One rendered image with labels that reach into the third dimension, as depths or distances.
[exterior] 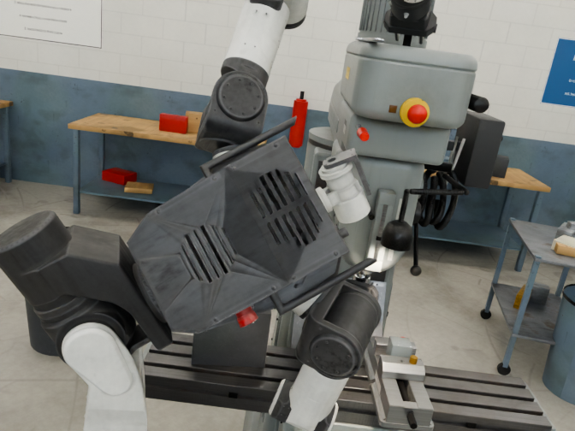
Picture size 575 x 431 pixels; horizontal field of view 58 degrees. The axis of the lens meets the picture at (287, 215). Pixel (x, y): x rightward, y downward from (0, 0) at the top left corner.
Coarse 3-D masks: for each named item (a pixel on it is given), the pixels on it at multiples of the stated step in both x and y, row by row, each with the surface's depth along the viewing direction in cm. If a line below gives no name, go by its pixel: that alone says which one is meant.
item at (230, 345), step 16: (256, 320) 152; (208, 336) 152; (224, 336) 152; (240, 336) 153; (256, 336) 153; (192, 352) 153; (208, 352) 154; (224, 352) 154; (240, 352) 155; (256, 352) 155
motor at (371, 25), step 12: (372, 0) 143; (384, 0) 141; (432, 0) 143; (372, 12) 143; (384, 12) 141; (360, 24) 150; (372, 24) 144; (360, 36) 148; (372, 36) 144; (384, 36) 142
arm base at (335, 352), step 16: (336, 288) 93; (352, 288) 95; (320, 304) 88; (320, 320) 85; (304, 336) 87; (320, 336) 85; (336, 336) 84; (352, 336) 84; (304, 352) 88; (320, 352) 86; (336, 352) 85; (352, 352) 83; (320, 368) 87; (336, 368) 86; (352, 368) 85
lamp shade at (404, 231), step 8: (392, 224) 120; (400, 224) 120; (408, 224) 121; (384, 232) 121; (392, 232) 119; (400, 232) 119; (408, 232) 119; (384, 240) 121; (392, 240) 119; (400, 240) 119; (408, 240) 119; (392, 248) 120; (400, 248) 120; (408, 248) 120
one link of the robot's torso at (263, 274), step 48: (240, 144) 91; (288, 144) 77; (192, 192) 77; (240, 192) 76; (288, 192) 103; (144, 240) 79; (192, 240) 77; (240, 240) 76; (288, 240) 87; (336, 240) 76; (192, 288) 77; (240, 288) 76; (288, 288) 86
